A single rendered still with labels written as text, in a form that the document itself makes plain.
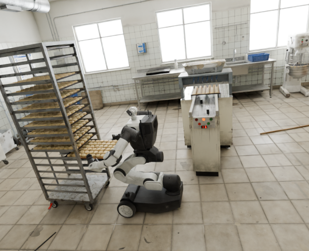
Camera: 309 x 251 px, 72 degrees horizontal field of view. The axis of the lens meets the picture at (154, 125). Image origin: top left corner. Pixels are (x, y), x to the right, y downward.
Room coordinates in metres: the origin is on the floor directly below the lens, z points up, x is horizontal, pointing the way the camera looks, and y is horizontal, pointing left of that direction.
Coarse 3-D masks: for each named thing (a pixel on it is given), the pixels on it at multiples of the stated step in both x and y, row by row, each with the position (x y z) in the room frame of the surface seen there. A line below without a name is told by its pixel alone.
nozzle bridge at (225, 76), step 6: (186, 72) 3.26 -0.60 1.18; (216, 72) 2.89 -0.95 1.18; (222, 72) 2.83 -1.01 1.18; (228, 72) 2.79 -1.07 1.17; (180, 78) 2.98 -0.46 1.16; (186, 78) 3.04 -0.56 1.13; (192, 78) 3.02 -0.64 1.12; (204, 78) 2.97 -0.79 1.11; (210, 78) 2.94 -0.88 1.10; (222, 78) 2.89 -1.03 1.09; (228, 78) 2.79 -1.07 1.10; (180, 84) 2.99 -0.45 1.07; (186, 84) 3.04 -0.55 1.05; (192, 84) 2.98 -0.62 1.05; (198, 84) 2.95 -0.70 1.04; (204, 84) 2.92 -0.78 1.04; (210, 84) 2.89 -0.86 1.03; (216, 84) 2.87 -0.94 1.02; (228, 84) 2.95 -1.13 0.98; (228, 90) 2.96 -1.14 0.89
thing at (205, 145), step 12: (204, 108) 2.49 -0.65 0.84; (192, 120) 2.27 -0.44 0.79; (216, 120) 2.18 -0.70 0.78; (192, 132) 2.27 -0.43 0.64; (204, 132) 2.23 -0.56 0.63; (216, 132) 2.19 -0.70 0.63; (192, 144) 2.28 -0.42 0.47; (204, 144) 2.23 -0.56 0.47; (216, 144) 2.19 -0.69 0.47; (192, 156) 2.28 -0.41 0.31; (204, 156) 2.23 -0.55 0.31; (216, 156) 2.19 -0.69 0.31; (204, 168) 2.24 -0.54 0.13; (216, 168) 2.19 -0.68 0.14
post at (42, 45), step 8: (48, 56) 1.95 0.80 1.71; (48, 64) 1.92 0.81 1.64; (48, 72) 1.93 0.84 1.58; (56, 88) 1.92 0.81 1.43; (56, 96) 1.93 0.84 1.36; (64, 112) 1.93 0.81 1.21; (64, 120) 1.93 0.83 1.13; (72, 136) 1.93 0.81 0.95; (72, 144) 1.93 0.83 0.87; (80, 160) 1.93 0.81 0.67; (80, 168) 1.92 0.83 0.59; (88, 184) 1.94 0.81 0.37; (88, 192) 1.92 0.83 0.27
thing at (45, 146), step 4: (84, 136) 2.27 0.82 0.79; (88, 136) 2.26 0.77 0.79; (80, 140) 2.19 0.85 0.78; (84, 140) 2.18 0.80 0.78; (44, 144) 2.22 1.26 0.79; (48, 144) 2.20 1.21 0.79; (52, 144) 2.18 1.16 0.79; (56, 144) 2.17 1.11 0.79; (60, 144) 2.15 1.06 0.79; (64, 144) 2.13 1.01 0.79; (68, 144) 2.12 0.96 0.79; (76, 144) 2.10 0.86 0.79; (80, 144) 2.07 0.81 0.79; (36, 148) 2.15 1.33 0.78; (40, 148) 2.13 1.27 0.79; (44, 148) 2.12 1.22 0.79; (48, 148) 2.10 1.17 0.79; (52, 148) 2.08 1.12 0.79; (56, 148) 2.06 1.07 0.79; (60, 148) 2.05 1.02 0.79; (64, 148) 2.03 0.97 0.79; (68, 148) 2.05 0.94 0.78; (72, 148) 2.02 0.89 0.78
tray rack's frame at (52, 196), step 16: (16, 48) 2.00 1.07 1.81; (32, 48) 2.50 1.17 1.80; (32, 64) 2.55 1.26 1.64; (0, 80) 2.12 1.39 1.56; (16, 128) 2.11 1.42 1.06; (32, 160) 2.11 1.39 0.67; (48, 160) 2.32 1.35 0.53; (64, 160) 2.53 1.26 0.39; (80, 176) 2.46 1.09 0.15; (96, 176) 2.40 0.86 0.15; (64, 192) 2.16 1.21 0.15; (96, 192) 2.07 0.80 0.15
